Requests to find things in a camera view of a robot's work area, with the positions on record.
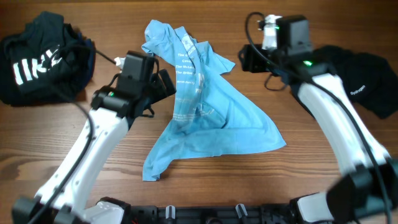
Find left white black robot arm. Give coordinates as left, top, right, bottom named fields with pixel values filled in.
left=11, top=69, right=176, bottom=223

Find light blue printed t-shirt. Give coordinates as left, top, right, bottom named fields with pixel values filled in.
left=142, top=20, right=286, bottom=182

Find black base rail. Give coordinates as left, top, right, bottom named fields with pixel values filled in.
left=124, top=203, right=297, bottom=224

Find black t-shirt small logo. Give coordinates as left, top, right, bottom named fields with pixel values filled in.
left=290, top=45, right=398, bottom=120

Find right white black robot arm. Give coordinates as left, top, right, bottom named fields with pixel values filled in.
left=238, top=44, right=397, bottom=223

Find black t-shirt white letters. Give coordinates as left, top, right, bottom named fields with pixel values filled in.
left=1, top=11, right=95, bottom=106

